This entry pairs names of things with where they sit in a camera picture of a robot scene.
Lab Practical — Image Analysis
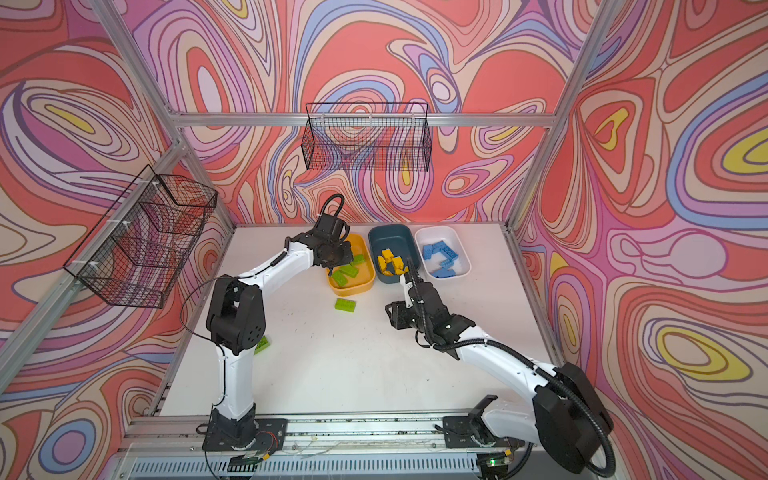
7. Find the blue lego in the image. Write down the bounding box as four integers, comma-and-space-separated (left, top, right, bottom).
422, 241, 458, 260
431, 259, 457, 279

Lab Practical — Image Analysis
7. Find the aluminium front rail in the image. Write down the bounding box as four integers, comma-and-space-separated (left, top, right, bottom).
119, 404, 535, 457

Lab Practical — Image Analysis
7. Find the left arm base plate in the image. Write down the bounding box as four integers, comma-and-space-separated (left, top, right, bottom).
202, 417, 288, 453

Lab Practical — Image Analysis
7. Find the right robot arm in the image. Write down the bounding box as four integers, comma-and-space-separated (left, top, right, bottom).
385, 262, 618, 479

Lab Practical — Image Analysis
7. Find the black wire basket wall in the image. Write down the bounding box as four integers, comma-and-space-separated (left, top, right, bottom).
63, 166, 218, 309
301, 101, 433, 172

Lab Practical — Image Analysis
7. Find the dark teal plastic bin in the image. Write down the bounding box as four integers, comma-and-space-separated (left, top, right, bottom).
368, 224, 421, 284

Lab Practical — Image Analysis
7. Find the black wire basket back wall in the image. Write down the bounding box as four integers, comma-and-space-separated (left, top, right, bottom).
301, 101, 433, 172

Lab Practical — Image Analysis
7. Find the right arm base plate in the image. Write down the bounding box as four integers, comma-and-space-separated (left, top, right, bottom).
434, 414, 526, 451

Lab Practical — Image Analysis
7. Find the yellow plastic bin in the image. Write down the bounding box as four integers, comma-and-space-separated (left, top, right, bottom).
328, 233, 376, 297

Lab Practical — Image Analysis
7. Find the white plastic bin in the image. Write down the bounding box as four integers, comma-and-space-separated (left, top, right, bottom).
414, 226, 472, 281

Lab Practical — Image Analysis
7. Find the black wire basket left wall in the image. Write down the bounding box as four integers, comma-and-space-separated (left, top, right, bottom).
63, 166, 218, 309

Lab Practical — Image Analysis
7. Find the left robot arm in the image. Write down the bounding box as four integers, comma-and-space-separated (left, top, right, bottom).
203, 213, 353, 452

